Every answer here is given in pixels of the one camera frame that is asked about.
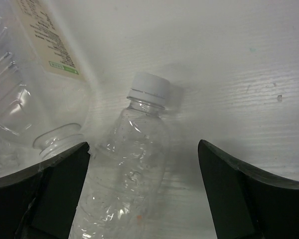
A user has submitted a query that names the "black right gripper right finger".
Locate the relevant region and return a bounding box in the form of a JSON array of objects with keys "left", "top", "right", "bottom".
[{"left": 198, "top": 140, "right": 299, "bottom": 239}]

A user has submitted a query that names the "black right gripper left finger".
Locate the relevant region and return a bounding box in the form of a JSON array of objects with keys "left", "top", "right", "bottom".
[{"left": 0, "top": 142, "right": 90, "bottom": 239}]

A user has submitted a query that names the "large clear bottle cream label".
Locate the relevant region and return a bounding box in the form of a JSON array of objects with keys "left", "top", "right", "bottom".
[{"left": 0, "top": 0, "right": 98, "bottom": 165}]

